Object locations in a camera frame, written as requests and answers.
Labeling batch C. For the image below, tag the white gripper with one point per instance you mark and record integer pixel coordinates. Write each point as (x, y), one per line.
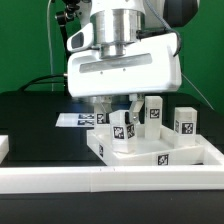
(149, 66)

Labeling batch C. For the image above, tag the white square table top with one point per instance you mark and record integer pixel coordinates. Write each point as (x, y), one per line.
(160, 152)

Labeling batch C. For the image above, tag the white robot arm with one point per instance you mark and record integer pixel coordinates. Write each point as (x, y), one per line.
(119, 23)

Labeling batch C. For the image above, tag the white U-shaped fence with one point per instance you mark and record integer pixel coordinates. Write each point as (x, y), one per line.
(103, 179)

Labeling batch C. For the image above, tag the white marker base plate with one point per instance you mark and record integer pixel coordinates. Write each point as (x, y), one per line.
(75, 120)

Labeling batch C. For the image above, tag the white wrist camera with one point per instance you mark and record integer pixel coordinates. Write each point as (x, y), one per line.
(81, 40)

